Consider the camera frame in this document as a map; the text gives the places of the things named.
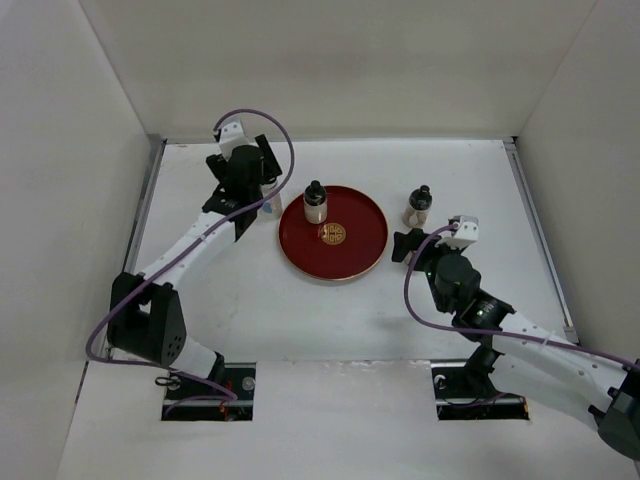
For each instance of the tan powder bottle black cap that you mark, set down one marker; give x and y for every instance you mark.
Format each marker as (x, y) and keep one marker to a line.
(418, 207)

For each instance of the aluminium frame rail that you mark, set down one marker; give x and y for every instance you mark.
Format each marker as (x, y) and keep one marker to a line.
(511, 149)
(157, 148)

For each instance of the white-filled bottle black cap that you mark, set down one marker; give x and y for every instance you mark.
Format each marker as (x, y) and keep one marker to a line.
(315, 203)

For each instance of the right aluminium frame rail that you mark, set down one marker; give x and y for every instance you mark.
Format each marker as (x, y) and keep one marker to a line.
(511, 149)

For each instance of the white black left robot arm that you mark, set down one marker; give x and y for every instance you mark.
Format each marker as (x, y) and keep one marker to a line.
(148, 321)

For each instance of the blue-label jar silver lid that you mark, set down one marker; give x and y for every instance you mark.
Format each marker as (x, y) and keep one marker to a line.
(272, 208)

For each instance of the red round lacquer tray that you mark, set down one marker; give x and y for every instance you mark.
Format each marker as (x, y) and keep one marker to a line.
(348, 244)

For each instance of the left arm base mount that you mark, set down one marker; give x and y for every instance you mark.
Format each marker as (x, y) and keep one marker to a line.
(187, 400)

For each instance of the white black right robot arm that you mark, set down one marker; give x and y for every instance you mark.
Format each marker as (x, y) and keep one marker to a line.
(515, 355)

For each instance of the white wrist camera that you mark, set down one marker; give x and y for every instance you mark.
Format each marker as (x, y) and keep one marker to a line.
(465, 232)
(230, 135)

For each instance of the left aluminium frame rail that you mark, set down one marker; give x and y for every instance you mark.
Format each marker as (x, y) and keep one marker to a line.
(157, 148)

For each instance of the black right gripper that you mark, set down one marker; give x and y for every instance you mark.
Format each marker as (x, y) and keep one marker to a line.
(403, 243)

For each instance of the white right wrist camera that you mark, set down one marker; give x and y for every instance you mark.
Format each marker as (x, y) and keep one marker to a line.
(465, 232)

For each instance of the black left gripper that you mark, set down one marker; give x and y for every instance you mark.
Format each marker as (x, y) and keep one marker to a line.
(271, 170)

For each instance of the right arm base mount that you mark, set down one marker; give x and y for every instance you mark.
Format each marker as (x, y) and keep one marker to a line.
(459, 398)

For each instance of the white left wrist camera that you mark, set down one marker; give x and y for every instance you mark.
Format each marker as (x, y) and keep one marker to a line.
(230, 135)

